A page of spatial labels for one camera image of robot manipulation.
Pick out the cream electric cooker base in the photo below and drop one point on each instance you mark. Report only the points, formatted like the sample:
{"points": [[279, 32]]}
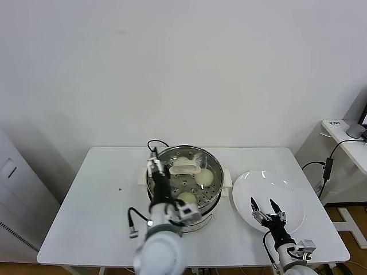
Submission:
{"points": [[213, 213]]}

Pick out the glass pot lid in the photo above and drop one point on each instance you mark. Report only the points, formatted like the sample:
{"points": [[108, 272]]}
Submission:
{"points": [[185, 169]]}

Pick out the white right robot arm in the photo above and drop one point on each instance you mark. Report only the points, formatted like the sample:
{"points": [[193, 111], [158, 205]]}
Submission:
{"points": [[289, 257]]}

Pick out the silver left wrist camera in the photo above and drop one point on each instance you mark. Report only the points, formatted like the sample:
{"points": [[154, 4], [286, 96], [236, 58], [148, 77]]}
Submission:
{"points": [[187, 213]]}

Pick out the white cabinet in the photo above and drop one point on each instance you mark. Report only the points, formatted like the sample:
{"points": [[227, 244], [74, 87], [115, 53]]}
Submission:
{"points": [[17, 200]]}

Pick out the white round plate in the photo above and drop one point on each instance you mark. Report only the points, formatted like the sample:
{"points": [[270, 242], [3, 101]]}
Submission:
{"points": [[252, 183]]}

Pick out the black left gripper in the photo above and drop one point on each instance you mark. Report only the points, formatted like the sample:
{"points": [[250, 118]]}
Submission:
{"points": [[162, 189]]}

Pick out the stainless steel steamer insert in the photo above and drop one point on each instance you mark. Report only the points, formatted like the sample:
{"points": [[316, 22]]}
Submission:
{"points": [[212, 163]]}

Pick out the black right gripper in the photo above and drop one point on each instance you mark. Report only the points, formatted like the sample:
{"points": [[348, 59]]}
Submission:
{"points": [[276, 232]]}

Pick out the grey cylindrical stand base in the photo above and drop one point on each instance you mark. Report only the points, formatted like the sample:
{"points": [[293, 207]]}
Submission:
{"points": [[354, 131]]}

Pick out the white steamed baozi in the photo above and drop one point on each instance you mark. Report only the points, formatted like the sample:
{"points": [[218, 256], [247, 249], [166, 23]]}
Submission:
{"points": [[204, 177], [187, 197], [181, 160], [152, 185]]}

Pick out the grey computer monitor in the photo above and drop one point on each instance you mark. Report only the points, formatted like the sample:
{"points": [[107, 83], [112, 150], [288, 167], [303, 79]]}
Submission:
{"points": [[358, 103]]}

